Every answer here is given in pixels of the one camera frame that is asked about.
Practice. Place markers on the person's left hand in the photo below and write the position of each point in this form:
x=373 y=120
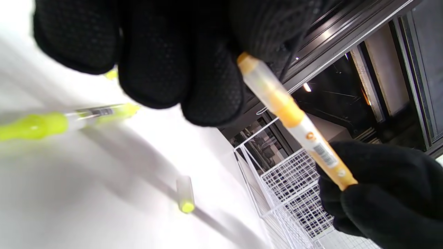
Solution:
x=155 y=52

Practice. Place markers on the dark window mullion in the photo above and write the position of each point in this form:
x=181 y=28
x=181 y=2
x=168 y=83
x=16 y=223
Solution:
x=415 y=69

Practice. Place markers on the person's right hand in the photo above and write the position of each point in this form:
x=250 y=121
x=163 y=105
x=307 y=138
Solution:
x=391 y=200

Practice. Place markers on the group of clear highlighter caps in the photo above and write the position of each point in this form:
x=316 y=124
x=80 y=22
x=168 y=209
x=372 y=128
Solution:
x=185 y=193

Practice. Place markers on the orange double-ended highlighter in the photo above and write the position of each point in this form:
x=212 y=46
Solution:
x=290 y=114

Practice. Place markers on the yellow double-ended highlighter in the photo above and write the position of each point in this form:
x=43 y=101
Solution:
x=34 y=126

